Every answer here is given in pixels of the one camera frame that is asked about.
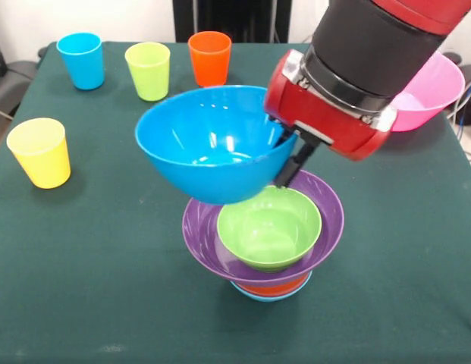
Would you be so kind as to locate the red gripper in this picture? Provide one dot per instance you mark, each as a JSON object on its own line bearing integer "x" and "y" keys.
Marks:
{"x": 326, "y": 113}

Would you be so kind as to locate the purple plastic bowl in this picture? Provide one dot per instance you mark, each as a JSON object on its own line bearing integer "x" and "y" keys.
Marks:
{"x": 326, "y": 212}

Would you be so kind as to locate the large blue plastic bowl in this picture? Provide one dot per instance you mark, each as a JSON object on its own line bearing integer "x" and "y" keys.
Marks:
{"x": 205, "y": 151}

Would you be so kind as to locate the small green plastic bowl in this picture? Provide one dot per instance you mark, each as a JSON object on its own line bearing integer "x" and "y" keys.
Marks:
{"x": 269, "y": 235}

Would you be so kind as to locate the orange plastic bowl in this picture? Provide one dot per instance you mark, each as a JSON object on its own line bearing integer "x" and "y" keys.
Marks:
{"x": 273, "y": 289}

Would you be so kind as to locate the small blue plastic bowl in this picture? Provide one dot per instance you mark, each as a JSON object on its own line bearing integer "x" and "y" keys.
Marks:
{"x": 271, "y": 297}

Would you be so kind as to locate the orange plastic cup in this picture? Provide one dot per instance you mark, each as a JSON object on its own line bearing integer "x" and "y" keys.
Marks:
{"x": 209, "y": 64}

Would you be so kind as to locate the large pink plastic bowl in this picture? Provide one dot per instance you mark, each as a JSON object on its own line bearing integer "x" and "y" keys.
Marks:
{"x": 432, "y": 98}

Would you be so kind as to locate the lime green plastic cup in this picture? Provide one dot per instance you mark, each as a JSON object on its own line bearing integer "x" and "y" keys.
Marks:
{"x": 148, "y": 72}

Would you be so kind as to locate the dark green tablecloth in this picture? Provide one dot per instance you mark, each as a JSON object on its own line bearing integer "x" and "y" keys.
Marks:
{"x": 106, "y": 246}

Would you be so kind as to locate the blue plastic cup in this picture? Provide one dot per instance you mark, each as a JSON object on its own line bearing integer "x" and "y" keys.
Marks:
{"x": 83, "y": 60}

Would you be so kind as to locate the yellow plastic cup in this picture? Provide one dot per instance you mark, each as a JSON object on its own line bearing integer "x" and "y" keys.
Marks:
{"x": 41, "y": 159}

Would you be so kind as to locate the black chair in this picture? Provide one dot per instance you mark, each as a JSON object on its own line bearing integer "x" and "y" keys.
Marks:
{"x": 11, "y": 83}

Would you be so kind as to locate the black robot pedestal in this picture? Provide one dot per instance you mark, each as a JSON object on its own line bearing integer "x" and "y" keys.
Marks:
{"x": 235, "y": 22}

